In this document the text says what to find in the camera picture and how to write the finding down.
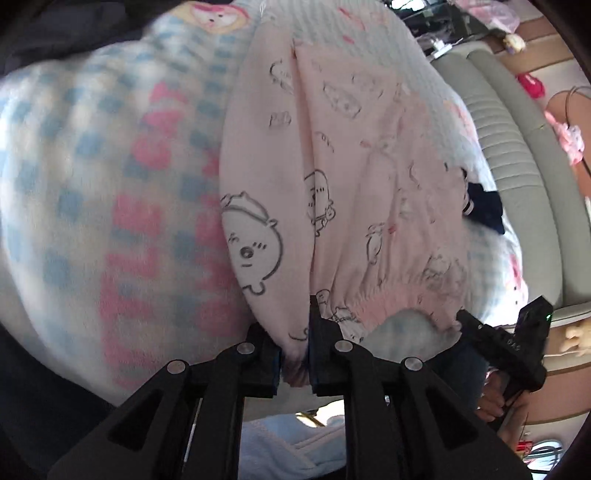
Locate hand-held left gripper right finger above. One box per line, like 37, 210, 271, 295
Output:
310, 295, 532, 480

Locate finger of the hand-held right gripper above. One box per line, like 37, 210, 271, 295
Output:
456, 310, 483, 347

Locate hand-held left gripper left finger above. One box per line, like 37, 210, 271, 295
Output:
48, 325, 282, 480

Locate pink cartoon print pants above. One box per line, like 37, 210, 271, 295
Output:
219, 21, 467, 388

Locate person's right hand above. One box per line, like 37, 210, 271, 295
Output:
478, 369, 529, 439

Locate person's right jeans leg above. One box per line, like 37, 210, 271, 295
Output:
434, 342, 490, 416

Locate beige plush toy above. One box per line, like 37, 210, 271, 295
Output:
561, 323, 591, 356

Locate person's white blue top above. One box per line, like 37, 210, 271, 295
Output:
240, 413, 347, 480

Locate navy white striped garment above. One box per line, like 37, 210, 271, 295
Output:
462, 182, 504, 236

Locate grey padded headboard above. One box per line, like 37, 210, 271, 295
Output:
431, 41, 591, 324

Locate pink white plush toy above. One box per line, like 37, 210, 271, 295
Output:
545, 111, 587, 164

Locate black hoop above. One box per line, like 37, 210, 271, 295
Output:
562, 87, 591, 178

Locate red plush toy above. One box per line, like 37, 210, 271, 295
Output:
517, 73, 546, 99

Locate blue checked cartoon blanket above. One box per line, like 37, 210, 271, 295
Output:
0, 0, 529, 407

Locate pink ruffled dress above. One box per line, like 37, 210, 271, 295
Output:
455, 0, 525, 31

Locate dark glass closet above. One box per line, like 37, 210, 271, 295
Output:
388, 0, 490, 47

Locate black garment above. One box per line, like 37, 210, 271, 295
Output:
0, 0, 160, 77

